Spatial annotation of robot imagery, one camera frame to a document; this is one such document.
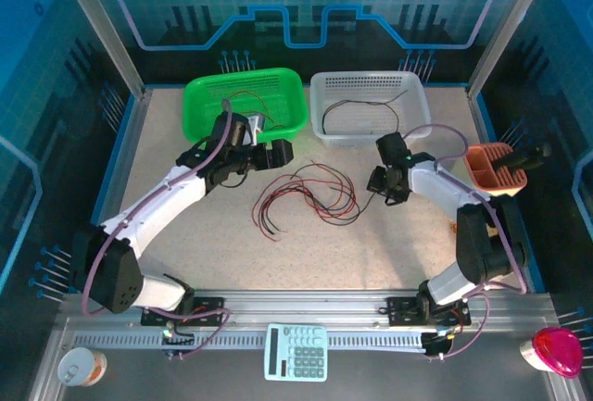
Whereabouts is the red electrical cable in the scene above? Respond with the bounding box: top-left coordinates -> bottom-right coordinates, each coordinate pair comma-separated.
220,90 -> 291,132
252,178 -> 353,241
261,176 -> 360,243
252,163 -> 361,235

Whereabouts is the black electrical cable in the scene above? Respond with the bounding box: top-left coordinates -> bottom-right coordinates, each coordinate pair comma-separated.
322,89 -> 410,136
259,171 -> 358,235
286,173 -> 375,227

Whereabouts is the green plastic basket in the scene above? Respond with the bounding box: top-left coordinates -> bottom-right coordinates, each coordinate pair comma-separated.
183,67 -> 309,143

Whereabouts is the white plastic basket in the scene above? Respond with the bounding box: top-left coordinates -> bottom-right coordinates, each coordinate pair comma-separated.
309,70 -> 433,148

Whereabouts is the orange desk organizer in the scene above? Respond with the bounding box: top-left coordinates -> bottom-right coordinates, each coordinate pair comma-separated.
462,142 -> 528,199

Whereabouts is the small black controller board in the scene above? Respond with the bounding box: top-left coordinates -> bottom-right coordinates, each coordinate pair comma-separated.
160,321 -> 196,361
422,329 -> 460,360

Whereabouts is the light blue calculator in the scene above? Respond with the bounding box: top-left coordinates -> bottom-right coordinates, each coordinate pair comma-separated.
263,322 -> 329,382

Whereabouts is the tin can with pull tab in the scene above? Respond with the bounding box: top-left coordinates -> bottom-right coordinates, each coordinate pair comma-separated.
57,347 -> 108,388

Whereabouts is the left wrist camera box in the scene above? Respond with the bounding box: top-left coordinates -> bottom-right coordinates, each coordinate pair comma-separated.
245,113 -> 268,145

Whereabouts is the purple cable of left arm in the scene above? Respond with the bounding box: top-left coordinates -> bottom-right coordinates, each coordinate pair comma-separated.
82,99 -> 232,361

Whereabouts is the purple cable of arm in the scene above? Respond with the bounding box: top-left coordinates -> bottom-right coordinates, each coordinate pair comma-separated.
402,123 -> 529,360
82,99 -> 232,361

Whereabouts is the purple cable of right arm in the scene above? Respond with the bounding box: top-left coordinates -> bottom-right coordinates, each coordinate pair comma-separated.
402,123 -> 529,360

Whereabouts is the black handled tool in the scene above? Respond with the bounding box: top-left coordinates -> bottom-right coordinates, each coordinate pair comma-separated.
494,144 -> 552,175

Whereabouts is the aluminium rail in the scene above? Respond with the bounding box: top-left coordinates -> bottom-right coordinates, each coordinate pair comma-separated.
57,288 -> 552,328

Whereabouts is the aluminium frame post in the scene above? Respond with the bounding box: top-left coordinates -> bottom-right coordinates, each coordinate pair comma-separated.
50,0 -> 148,99
465,0 -> 557,99

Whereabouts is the grey slotted cable duct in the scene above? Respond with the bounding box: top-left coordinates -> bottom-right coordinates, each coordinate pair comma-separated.
71,332 -> 430,352

